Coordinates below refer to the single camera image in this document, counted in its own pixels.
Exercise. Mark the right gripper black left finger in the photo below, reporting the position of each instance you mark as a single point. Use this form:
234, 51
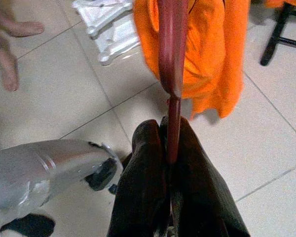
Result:
140, 187

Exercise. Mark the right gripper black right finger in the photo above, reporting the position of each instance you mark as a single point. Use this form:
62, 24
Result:
202, 197

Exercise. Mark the orange polo shirt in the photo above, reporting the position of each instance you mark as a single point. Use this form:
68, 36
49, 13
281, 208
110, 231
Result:
286, 2
212, 61

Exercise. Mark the red clothes hanger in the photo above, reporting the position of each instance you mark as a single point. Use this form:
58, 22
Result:
173, 49

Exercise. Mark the person bare hand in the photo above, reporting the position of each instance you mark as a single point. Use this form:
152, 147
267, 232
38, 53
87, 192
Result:
0, 32

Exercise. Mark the white plastic rack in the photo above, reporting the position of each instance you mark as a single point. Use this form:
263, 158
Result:
113, 32

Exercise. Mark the black clothes rack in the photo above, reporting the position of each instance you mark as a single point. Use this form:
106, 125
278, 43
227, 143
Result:
273, 42

